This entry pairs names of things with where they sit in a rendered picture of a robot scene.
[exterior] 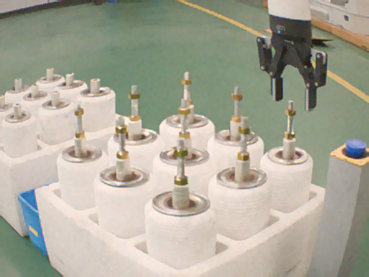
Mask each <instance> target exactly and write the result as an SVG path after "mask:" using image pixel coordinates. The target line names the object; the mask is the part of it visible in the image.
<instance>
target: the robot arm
mask: <svg viewBox="0 0 369 277"><path fill-rule="evenodd" d="M268 6H269V24H270V27H269V29H270V30H271V31H272V35H271V38H269V37H268V36H261V37H260V36H259V37H257V38H256V39H257V49H258V51H259V64H260V69H261V70H262V71H265V72H266V73H268V74H269V76H270V77H271V80H270V85H271V95H272V96H273V100H274V101H280V100H282V99H283V77H281V75H282V74H283V70H284V69H285V67H286V66H287V65H291V66H293V67H294V68H297V69H298V71H299V73H300V74H301V75H302V77H303V80H304V83H305V84H306V87H307V88H306V89H305V96H306V99H305V108H306V111H308V112H310V111H312V110H314V109H315V107H316V100H317V98H316V91H317V89H316V88H317V87H322V86H325V84H326V78H327V77H326V75H327V65H328V64H327V62H328V59H327V58H328V55H327V53H326V52H325V51H324V52H320V51H318V50H316V49H314V47H313V45H312V43H311V41H312V40H311V39H312V29H311V27H312V24H311V18H316V19H321V20H326V21H328V20H329V13H328V12H327V11H326V10H325V9H323V8H318V7H313V6H310V3H309V0H268ZM272 48H273V49H274V50H275V54H274V56H273V54H272ZM312 55H313V59H314V62H315V69H314V67H313V64H312V62H311V57H312ZM266 61H267V63H266ZM305 66H306V68H305ZM314 72H315V73H314Z"/></svg>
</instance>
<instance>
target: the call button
mask: <svg viewBox="0 0 369 277"><path fill-rule="evenodd" d="M345 148H346V149H347V150H348V153H349V154H350V155H352V156H361V155H363V154H364V152H365V151H366V148H367V144H366V143H364V142H363V141H362V140H358V139H350V140H348V141H347V142H346V144H345Z"/></svg>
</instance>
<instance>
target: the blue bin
mask: <svg viewBox="0 0 369 277"><path fill-rule="evenodd" d="M58 181H59V180H57V181H55V182H51V183H49V184H46V185H42V186H48V185H50V184H52V183H56V182H58ZM42 186H40V187H42ZM40 187H35V188H34V189H30V190H27V191H23V192H20V193H19V195H18V200H19V202H20V204H21V208H22V213H23V216H24V219H25V221H26V227H27V231H28V234H29V237H30V241H31V243H32V244H33V245H34V246H35V247H36V248H37V249H38V250H39V251H40V252H42V253H43V254H44V256H46V257H48V258H49V255H48V252H47V247H46V245H45V239H44V234H43V229H42V227H41V221H40V216H39V210H38V205H37V202H36V197H35V189H37V188H40Z"/></svg>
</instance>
